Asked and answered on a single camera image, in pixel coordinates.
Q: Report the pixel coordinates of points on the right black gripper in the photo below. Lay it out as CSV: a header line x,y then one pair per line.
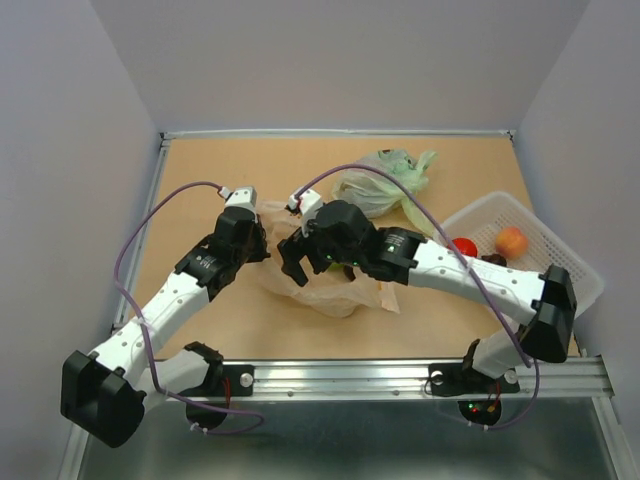
x,y
294,249

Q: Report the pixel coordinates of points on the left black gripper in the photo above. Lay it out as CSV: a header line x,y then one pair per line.
x,y
260,253

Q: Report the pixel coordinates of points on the white banana-print plastic bag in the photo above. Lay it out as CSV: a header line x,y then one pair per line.
x,y
329,293

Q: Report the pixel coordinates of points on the orange fruit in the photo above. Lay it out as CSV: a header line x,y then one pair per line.
x,y
466,246

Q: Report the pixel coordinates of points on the dark plum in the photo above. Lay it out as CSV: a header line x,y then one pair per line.
x,y
495,259
349,273

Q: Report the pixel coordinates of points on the red yellow peach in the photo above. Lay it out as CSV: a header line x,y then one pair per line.
x,y
511,243

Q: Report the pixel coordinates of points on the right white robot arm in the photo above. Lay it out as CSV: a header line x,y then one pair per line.
x,y
538,309

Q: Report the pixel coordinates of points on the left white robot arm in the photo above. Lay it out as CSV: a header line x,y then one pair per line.
x,y
108,391

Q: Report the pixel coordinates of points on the green tied plastic bag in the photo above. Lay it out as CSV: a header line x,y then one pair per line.
x,y
377,196

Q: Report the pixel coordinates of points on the white plastic mesh basket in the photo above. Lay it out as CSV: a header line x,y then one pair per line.
x,y
482,220

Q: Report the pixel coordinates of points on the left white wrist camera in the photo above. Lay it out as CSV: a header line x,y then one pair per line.
x,y
242,197

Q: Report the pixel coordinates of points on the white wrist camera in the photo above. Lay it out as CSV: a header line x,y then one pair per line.
x,y
304,204
242,197

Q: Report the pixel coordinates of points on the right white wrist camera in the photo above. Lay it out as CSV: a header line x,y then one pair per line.
x,y
304,204

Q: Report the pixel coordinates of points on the aluminium front rail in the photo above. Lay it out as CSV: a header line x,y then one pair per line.
x,y
409,379

